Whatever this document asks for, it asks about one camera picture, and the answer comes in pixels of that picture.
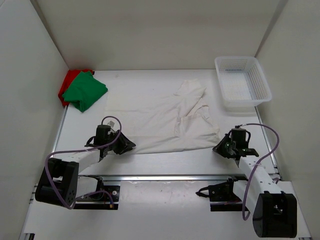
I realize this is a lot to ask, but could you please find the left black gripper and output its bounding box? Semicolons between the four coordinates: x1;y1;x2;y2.
105;129;136;155

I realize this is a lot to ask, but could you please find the white t-shirt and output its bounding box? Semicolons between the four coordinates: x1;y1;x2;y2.
104;79;220;155

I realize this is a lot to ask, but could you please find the green t-shirt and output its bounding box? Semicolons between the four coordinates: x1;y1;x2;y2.
61;70;108;113

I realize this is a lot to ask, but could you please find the red t-shirt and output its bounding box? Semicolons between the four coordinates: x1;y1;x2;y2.
58;69;95;107

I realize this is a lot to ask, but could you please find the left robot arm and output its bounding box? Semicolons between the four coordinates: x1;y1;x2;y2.
35;129;136;209

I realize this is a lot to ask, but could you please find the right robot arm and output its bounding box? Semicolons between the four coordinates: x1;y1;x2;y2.
209;128;298;238

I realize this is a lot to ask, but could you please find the white plastic basket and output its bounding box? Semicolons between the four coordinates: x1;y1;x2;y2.
214;56;272;109

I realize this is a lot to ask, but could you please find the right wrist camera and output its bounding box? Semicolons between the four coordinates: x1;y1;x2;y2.
230;127;251;149

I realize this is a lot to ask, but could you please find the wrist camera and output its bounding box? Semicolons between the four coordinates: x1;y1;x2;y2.
230;127;251;149
94;124;116;146

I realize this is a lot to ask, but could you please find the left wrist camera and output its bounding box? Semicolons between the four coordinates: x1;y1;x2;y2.
94;124;116;146

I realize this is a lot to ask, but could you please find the aluminium rail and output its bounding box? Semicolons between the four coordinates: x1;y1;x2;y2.
102;174;232;186

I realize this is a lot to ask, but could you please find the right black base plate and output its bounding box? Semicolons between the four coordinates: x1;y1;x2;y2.
195;175;247;212

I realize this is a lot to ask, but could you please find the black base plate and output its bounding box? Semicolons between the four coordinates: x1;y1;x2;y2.
74;181;121;211
195;175;247;212

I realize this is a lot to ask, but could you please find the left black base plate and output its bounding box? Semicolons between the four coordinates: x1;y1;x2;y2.
74;181;121;211

